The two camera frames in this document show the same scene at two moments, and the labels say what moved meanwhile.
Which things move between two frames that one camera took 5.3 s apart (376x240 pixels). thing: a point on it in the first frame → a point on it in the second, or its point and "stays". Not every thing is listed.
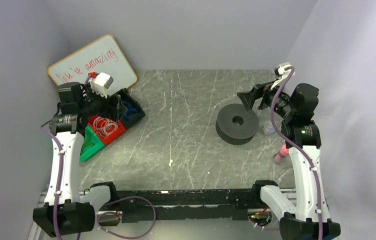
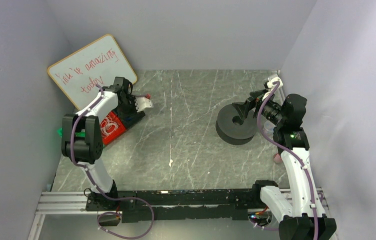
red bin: x=106 y=129 stays
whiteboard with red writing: x=103 y=55 stays
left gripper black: x=115 y=106 → x=129 y=108
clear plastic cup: x=268 y=128 stays
